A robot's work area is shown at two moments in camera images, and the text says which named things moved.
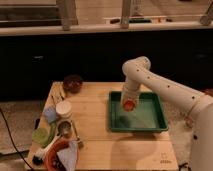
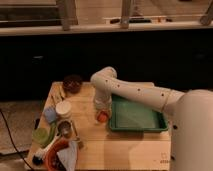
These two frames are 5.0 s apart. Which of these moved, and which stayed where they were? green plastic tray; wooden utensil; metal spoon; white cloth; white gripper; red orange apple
Moved: white gripper; red orange apple
Stayed: wooden utensil; green plastic tray; metal spoon; white cloth
